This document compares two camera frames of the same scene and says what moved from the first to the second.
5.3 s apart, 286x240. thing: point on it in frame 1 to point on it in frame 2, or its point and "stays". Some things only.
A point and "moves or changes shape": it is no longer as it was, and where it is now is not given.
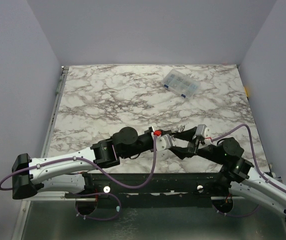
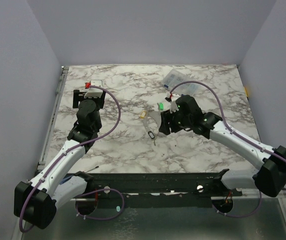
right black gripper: x=194 y=146 to x=165 y=122
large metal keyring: x=180 y=128 moves or changes shape
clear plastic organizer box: x=180 y=83 stays
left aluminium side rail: x=46 y=144 stays
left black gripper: x=151 y=130 to x=79 y=96
